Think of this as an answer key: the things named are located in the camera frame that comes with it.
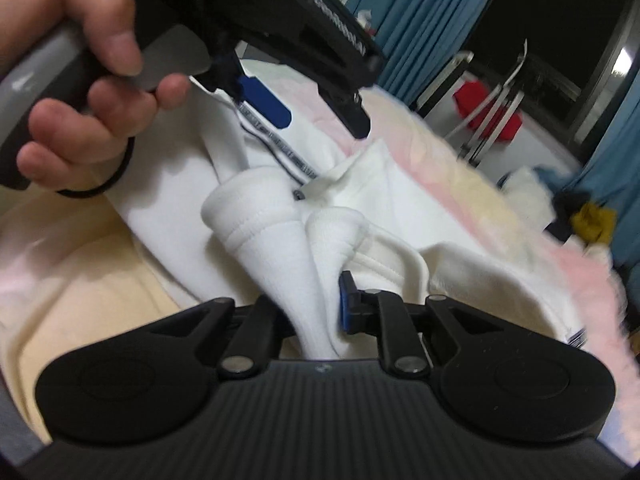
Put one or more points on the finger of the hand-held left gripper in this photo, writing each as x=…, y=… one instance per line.
x=267, y=102
x=352, y=112

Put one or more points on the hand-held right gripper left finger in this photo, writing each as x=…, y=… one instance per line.
x=260, y=327

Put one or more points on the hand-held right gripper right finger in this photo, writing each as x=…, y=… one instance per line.
x=350, y=305

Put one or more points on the white garment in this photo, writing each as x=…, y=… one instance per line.
x=260, y=220

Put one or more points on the person's left hand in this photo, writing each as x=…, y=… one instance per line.
x=85, y=130

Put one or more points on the pastel fluffy blanket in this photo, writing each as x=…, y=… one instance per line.
x=450, y=162

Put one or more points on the blue curtain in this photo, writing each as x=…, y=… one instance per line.
x=617, y=160
x=425, y=15

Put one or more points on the red cloth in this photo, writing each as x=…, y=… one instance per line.
x=475, y=97

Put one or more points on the white metal chair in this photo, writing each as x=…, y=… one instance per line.
x=492, y=110

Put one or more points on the white plush item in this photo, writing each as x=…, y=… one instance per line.
x=527, y=195

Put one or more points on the dark window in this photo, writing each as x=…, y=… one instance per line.
x=550, y=15

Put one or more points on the dark cloth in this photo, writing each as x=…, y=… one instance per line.
x=565, y=215

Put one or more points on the yellow cloth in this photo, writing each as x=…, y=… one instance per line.
x=595, y=222

